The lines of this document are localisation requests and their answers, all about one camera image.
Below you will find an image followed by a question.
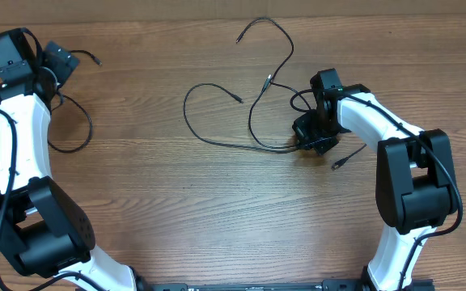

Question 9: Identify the black audio jack cable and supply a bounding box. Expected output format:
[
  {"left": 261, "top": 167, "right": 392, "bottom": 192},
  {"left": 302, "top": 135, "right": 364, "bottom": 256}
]
[{"left": 0, "top": 49, "right": 103, "bottom": 197}]

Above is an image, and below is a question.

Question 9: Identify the black USB cable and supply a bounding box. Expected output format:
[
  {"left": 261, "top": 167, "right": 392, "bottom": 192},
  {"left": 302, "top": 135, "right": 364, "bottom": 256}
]
[{"left": 182, "top": 82, "right": 367, "bottom": 171}]

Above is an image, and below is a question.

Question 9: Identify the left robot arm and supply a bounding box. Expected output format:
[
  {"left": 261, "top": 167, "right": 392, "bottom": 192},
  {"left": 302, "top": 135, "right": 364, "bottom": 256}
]
[{"left": 0, "top": 27, "right": 148, "bottom": 290}]

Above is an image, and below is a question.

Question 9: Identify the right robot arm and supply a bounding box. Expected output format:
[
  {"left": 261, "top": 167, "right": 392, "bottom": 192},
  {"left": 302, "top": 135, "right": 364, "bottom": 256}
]
[{"left": 293, "top": 69, "right": 463, "bottom": 290}]

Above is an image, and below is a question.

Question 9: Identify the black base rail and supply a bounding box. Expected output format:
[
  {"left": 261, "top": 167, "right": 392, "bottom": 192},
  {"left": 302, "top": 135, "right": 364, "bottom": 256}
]
[{"left": 74, "top": 278, "right": 436, "bottom": 291}]

